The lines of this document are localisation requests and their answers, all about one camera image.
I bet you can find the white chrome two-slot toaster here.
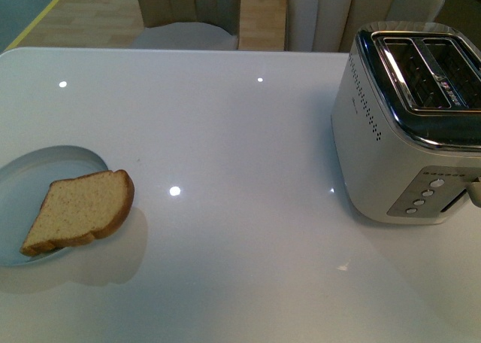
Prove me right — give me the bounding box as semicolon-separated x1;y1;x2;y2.
331;21;480;225

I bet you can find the slice of brown bread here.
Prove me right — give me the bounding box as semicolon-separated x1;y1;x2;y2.
20;170;135;256

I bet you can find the light blue round plate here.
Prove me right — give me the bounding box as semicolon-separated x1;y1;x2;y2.
1;146;107;267

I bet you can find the beige upholstered chair left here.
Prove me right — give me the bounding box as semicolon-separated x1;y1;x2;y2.
131;0;241;50

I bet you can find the beige upholstered chair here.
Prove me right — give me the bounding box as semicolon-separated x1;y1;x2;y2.
131;0;241;50
285;0;445;52

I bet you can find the beige upholstered chair right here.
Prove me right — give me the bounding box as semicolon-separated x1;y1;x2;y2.
285;0;445;52

